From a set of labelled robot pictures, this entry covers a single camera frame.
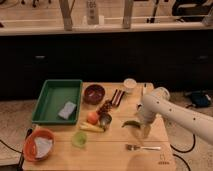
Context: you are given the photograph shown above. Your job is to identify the orange tomato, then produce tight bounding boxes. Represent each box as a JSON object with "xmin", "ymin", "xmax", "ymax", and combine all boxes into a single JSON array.
[{"xmin": 87, "ymin": 112, "xmax": 99, "ymax": 125}]

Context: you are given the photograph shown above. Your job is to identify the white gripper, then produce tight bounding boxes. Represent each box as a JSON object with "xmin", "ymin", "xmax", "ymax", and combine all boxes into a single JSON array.
[{"xmin": 138, "ymin": 109, "xmax": 156, "ymax": 139}]

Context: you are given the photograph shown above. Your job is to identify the silver fork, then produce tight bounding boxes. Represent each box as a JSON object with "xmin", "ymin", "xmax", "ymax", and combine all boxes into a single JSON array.
[{"xmin": 125, "ymin": 144, "xmax": 161, "ymax": 151}]

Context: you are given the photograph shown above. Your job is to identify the black cable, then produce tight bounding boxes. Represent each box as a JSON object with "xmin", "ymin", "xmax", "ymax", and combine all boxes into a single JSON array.
[{"xmin": 169, "ymin": 133, "xmax": 198, "ymax": 171}]

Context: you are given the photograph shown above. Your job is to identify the green plastic tray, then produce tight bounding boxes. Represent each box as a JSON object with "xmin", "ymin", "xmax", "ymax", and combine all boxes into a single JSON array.
[{"xmin": 32, "ymin": 79, "xmax": 82, "ymax": 125}]

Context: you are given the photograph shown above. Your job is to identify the black teal bag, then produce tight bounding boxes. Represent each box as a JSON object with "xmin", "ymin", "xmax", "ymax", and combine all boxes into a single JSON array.
[{"xmin": 188, "ymin": 91, "xmax": 211, "ymax": 108}]

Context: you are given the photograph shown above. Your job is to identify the green plastic cup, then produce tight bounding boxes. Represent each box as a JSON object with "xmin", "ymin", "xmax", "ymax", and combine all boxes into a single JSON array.
[{"xmin": 72, "ymin": 131, "xmax": 87, "ymax": 148}]

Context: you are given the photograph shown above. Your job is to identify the small metal cup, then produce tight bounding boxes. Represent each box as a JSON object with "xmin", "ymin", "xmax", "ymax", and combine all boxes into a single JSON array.
[{"xmin": 99, "ymin": 114, "xmax": 112, "ymax": 128}]

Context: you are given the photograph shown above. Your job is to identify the dark red bowl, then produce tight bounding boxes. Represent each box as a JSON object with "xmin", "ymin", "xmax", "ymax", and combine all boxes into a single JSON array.
[{"xmin": 83, "ymin": 84, "xmax": 105, "ymax": 105}]

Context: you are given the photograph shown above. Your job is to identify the yellow corn cob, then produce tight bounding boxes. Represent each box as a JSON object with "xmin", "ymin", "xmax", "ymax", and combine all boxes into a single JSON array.
[{"xmin": 80, "ymin": 122, "xmax": 104, "ymax": 132}]

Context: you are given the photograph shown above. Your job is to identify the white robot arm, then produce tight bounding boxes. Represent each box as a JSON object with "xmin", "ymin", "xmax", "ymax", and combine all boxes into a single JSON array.
[{"xmin": 138, "ymin": 87, "xmax": 213, "ymax": 145}]

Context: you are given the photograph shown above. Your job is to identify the white cloth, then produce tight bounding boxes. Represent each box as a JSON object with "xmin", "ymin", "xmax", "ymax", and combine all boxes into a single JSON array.
[{"xmin": 35, "ymin": 137, "xmax": 53, "ymax": 158}]

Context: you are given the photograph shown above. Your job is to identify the grey blue sponge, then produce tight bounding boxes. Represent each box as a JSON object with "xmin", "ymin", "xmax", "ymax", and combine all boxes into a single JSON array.
[{"xmin": 58, "ymin": 101, "xmax": 76, "ymax": 120}]

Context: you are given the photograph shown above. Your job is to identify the small white cup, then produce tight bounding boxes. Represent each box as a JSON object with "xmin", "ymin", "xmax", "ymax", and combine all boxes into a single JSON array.
[{"xmin": 123, "ymin": 78, "xmax": 137, "ymax": 93}]

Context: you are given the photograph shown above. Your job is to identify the orange bowl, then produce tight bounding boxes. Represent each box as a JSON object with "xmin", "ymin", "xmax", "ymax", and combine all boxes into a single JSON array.
[{"xmin": 23, "ymin": 129, "xmax": 55, "ymax": 162}]

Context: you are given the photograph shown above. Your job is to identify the striped bacon strips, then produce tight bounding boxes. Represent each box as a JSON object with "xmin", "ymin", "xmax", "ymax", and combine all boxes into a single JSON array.
[{"xmin": 111, "ymin": 89, "xmax": 125, "ymax": 107}]

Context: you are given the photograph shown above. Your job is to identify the dark red grapes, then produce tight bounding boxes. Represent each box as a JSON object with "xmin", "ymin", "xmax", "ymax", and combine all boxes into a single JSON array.
[{"xmin": 97, "ymin": 100, "xmax": 112, "ymax": 115}]

